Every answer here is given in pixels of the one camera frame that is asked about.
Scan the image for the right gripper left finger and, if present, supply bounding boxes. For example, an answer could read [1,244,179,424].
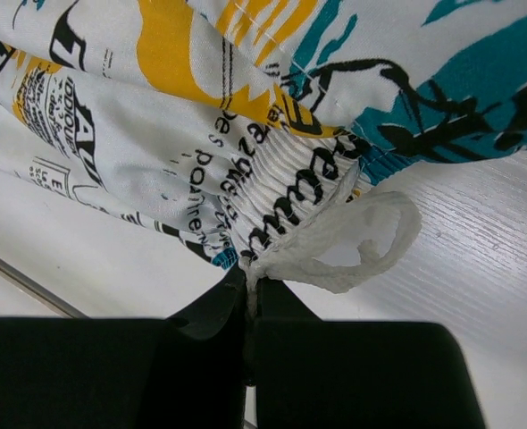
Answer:
[0,267,247,428]

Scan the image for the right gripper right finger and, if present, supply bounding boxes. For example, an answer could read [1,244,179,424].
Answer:
[251,279,486,428]

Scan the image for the colourful printed shorts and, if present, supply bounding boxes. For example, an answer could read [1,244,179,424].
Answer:
[0,1,527,293]

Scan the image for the aluminium table edge rail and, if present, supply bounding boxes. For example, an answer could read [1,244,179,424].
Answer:
[0,258,88,319]

